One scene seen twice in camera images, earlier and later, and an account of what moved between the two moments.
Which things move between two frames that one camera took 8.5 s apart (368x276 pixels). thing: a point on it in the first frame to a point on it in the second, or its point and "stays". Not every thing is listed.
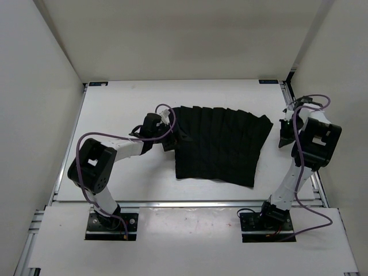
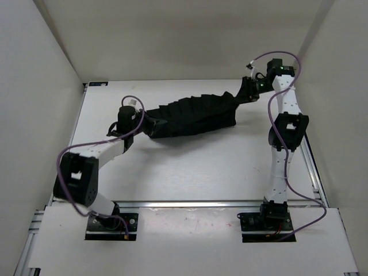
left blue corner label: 98,83 stays
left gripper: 172,143 to 152,123
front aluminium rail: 163,204 stays
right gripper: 284,136 to 247,92
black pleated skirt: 216,144 to 204,111
